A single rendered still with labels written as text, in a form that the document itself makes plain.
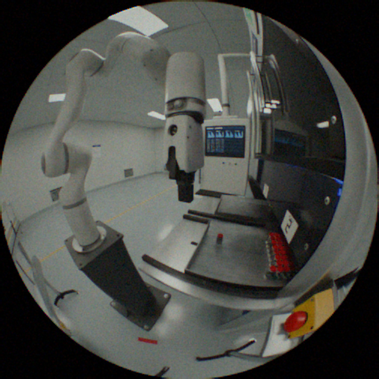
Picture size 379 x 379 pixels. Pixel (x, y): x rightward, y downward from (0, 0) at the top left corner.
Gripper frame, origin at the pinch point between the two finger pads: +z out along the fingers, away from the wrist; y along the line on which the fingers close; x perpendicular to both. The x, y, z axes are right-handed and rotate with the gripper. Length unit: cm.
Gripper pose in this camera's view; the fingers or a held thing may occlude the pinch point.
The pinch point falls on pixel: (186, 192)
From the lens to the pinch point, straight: 24.4
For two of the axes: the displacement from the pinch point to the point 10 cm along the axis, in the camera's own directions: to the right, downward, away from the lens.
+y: 4.1, -2.9, 8.7
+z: 0.0, 9.5, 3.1
